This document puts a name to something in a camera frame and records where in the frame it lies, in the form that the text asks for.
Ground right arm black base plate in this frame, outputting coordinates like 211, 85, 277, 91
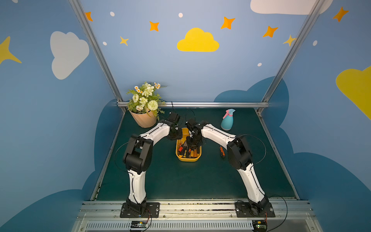
234, 201, 275, 218

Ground yellow plastic storage box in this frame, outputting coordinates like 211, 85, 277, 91
175, 128, 202, 162

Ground terracotta flower pot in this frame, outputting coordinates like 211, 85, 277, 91
130, 111, 157, 128

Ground left controller board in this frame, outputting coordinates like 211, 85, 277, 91
130, 221, 150, 230

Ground right controller board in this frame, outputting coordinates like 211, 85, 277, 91
252, 220, 268, 232

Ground teal spray bottle pink trigger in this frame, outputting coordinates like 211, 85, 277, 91
221, 109, 235, 131

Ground aluminium front rail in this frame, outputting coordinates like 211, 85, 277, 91
72, 197, 322, 232

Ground controller board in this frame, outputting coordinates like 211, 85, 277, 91
130, 221, 150, 230
252, 220, 268, 232

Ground aluminium frame post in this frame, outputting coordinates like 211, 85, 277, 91
261, 0, 325, 104
69, 0, 123, 102

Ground left aluminium frame post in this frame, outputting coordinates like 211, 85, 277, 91
69, 0, 123, 102

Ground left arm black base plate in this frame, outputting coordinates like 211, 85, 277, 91
120, 202, 160, 218

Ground right aluminium frame post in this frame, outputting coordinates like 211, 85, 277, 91
261, 0, 325, 104

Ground orange black handle screwdriver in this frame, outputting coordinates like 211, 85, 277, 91
219, 146, 226, 159

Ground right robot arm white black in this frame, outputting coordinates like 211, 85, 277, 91
185, 119, 269, 214

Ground aluminium back frame bar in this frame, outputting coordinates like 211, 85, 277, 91
117, 101, 270, 108

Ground artificial white green flowers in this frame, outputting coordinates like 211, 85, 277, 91
127, 82, 164, 120

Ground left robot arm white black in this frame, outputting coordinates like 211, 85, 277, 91
123, 113, 182, 215

